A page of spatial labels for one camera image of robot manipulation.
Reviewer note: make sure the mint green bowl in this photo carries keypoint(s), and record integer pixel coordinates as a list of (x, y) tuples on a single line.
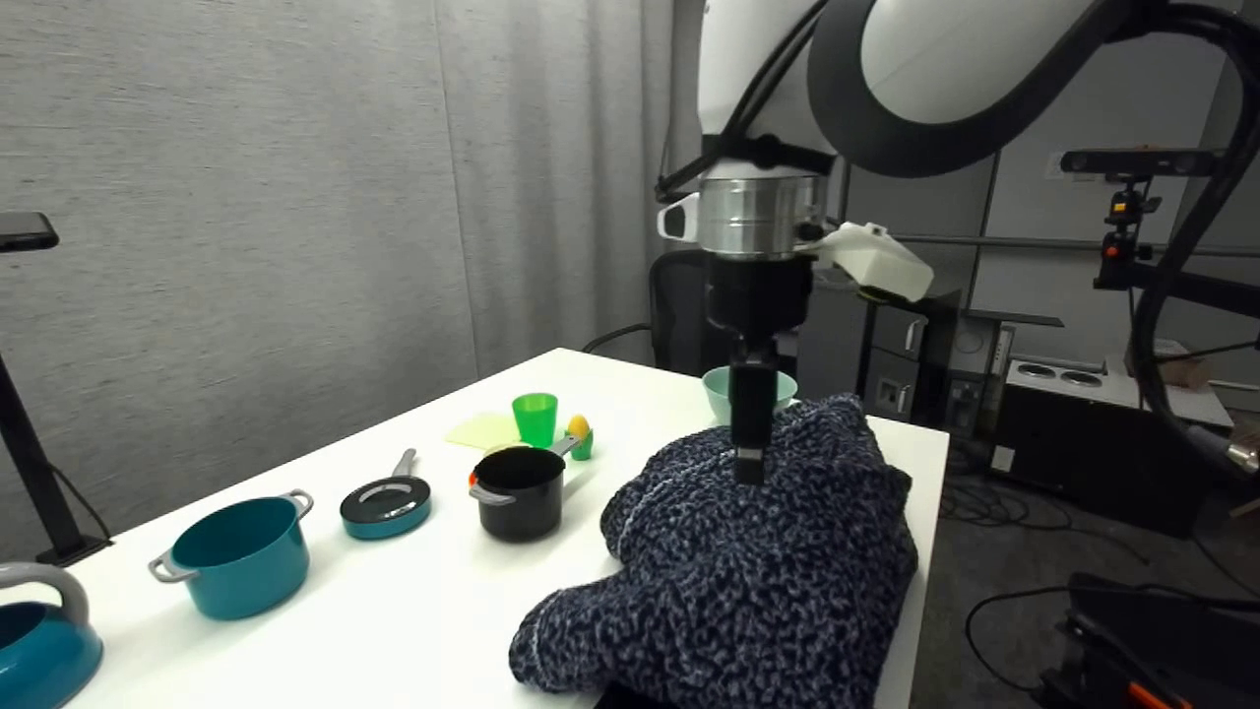
[(719, 391)]

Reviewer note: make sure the black pot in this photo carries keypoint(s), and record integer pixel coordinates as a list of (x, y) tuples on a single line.
[(521, 493)]

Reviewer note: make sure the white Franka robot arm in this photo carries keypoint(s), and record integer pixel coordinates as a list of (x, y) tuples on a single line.
[(901, 89)]

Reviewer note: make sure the grey trash bin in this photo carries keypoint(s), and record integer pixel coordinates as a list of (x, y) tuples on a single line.
[(833, 341)]

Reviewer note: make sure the teal kettle grey handle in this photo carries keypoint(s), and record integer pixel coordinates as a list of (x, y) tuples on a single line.
[(49, 652)]

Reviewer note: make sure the black case orange latch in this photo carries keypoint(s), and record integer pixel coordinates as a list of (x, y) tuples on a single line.
[(1153, 648)]

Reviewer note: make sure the black cabinet white top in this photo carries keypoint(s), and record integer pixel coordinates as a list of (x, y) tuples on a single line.
[(1088, 441)]

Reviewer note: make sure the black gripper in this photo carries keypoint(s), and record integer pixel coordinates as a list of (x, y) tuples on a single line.
[(752, 307)]

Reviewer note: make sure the black mesh office chair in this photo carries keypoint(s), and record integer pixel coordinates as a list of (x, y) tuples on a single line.
[(678, 326)]

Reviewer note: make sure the dark grey knitted cloth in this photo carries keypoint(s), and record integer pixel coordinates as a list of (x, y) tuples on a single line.
[(737, 595)]

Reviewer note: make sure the black tripod camera right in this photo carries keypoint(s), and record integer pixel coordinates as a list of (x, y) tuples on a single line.
[(1122, 258)]

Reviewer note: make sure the small teal frying pan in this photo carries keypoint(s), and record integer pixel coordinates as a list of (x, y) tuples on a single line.
[(385, 507)]

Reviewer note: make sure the yellow green toy fruit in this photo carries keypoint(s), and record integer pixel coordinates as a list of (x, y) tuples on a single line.
[(578, 441)]

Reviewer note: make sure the teal pot with handles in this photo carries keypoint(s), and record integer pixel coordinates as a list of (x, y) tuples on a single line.
[(242, 563)]

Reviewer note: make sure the green plastic cup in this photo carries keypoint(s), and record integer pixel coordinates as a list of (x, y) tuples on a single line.
[(535, 418)]

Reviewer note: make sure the black camera stand left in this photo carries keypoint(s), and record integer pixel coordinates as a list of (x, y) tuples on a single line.
[(68, 521)]

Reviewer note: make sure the yellow flat plate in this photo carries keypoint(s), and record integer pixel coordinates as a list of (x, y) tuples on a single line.
[(481, 431)]

